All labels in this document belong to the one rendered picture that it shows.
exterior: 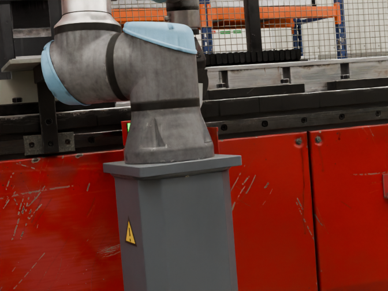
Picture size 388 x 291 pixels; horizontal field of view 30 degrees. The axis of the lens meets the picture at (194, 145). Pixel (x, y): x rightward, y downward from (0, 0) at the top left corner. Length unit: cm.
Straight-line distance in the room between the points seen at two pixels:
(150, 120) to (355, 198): 110
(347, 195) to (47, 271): 87
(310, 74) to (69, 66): 112
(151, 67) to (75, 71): 14
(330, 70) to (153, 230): 122
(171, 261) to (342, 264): 107
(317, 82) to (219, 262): 113
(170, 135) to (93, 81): 17
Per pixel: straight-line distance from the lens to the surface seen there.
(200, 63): 159
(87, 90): 123
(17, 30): 200
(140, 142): 116
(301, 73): 220
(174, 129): 115
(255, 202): 200
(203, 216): 116
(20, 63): 171
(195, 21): 167
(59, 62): 124
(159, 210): 113
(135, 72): 117
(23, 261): 186
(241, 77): 212
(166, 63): 116
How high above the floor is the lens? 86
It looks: 3 degrees down
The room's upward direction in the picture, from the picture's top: 5 degrees counter-clockwise
